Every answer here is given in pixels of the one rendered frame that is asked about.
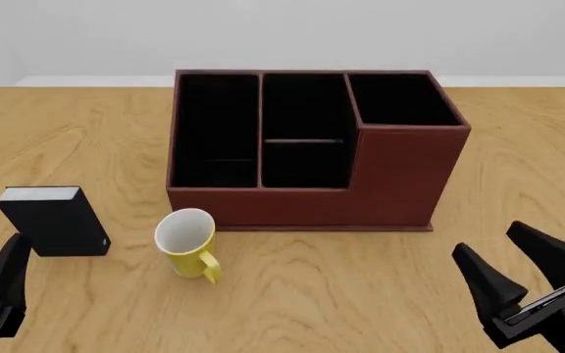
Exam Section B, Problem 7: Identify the black book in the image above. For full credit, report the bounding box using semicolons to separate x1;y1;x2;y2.
0;185;112;258

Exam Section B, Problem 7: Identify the yellow and white mug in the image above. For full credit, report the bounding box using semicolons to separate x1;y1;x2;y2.
154;207;224;285

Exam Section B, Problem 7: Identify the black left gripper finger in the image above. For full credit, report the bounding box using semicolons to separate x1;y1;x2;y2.
0;232;32;315

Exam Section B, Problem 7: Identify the red-brown desk caddy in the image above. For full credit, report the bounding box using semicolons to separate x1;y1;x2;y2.
166;69;473;233

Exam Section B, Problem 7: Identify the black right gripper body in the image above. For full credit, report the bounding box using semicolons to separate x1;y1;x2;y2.
481;277;565;353

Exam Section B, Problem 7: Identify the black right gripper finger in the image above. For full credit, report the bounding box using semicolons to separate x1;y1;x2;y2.
451;242;530;322
505;221;565;290

